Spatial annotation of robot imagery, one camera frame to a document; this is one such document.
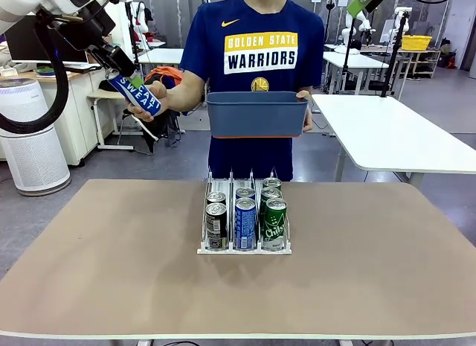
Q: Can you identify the blue-grey plastic bin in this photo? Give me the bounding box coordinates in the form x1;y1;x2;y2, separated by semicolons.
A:
206;91;309;139

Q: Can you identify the yellow plastic crate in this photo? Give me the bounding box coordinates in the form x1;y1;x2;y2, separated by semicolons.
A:
401;35;433;51

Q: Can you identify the black stand pole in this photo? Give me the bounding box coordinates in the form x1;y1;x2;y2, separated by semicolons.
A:
340;14;358;96

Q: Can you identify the black tripod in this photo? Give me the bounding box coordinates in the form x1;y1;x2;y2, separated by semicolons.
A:
379;9;410;100

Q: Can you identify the black cable sleeve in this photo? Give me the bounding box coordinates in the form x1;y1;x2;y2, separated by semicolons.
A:
0;10;71;135

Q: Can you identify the black beverage can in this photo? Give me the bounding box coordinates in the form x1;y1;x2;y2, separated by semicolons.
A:
206;191;227;208
205;202;228;250

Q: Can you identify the black computer monitor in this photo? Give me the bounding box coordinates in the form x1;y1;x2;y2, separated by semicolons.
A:
2;16;90;74

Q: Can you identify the person's left hand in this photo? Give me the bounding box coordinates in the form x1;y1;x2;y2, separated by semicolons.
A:
296;89;314;134

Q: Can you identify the wooden shelf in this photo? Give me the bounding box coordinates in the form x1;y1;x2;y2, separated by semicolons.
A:
397;49;443;79

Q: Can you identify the black jacket on chair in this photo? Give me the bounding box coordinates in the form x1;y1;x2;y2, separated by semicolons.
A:
122;77;183;156

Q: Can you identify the person's right hand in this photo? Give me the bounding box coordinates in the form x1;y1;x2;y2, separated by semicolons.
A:
124;80;169;123

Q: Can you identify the person in navy t-shirt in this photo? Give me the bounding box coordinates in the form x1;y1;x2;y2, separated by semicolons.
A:
180;0;325;182

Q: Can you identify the person's right forearm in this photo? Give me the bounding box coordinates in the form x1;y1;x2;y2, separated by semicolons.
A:
165;68;208;112

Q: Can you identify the white background table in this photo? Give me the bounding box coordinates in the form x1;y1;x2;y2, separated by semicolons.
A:
136;48;185;70
322;51;390;96

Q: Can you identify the white monitor desk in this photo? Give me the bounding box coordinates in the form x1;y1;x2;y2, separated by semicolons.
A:
0;61;115;167

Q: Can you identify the small wooden side table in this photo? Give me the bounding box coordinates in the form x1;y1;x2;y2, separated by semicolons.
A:
87;89;137;152

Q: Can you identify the white side table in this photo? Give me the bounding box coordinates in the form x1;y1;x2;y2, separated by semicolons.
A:
311;94;476;189

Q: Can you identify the white air purifier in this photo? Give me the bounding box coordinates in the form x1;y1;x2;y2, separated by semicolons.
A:
0;77;71;197

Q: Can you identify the white wire can dispenser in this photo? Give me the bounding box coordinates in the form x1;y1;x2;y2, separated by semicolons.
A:
196;166;294;256

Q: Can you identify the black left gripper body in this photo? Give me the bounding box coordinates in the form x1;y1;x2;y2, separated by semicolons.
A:
61;9;117;52

